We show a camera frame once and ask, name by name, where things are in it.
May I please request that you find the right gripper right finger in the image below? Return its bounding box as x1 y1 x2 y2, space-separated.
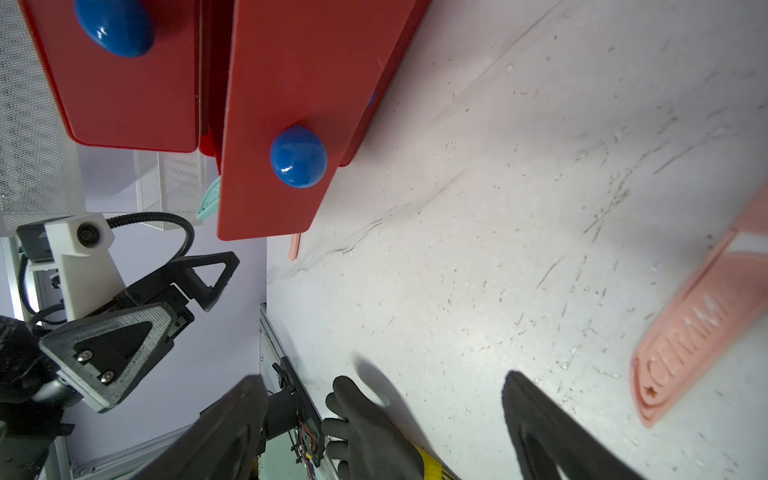
502 371 641 479

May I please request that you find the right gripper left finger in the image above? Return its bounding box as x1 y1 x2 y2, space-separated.
134 375 268 480

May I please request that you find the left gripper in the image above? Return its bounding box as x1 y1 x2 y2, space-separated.
1 302 194 479

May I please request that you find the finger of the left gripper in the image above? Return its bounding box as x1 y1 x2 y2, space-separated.
122 251 240 312

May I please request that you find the teal knife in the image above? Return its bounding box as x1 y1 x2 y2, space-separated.
196 177 221 221

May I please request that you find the pink knife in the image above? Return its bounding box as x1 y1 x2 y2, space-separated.
630 189 767 428
288 233 301 262

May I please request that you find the red top drawer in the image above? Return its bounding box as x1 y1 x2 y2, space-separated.
19 1 201 153

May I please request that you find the red drawer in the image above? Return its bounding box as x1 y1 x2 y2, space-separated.
216 1 428 241
19 1 201 153

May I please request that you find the lower white mesh shelf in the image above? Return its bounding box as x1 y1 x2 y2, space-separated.
133 150 209 226

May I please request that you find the white mesh shelf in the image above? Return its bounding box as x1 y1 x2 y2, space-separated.
133 150 209 226
1 1 85 237

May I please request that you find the black yellow work glove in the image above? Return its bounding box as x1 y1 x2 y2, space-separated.
321 376 455 480

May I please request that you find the upper white mesh shelf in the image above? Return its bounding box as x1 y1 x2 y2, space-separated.
1 1 85 237

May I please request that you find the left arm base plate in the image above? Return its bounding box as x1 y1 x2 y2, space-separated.
260 356 326 476

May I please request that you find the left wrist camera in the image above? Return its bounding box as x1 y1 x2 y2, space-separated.
16 213 125 321

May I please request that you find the aluminium mounting rail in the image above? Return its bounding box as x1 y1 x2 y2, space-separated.
35 302 337 480

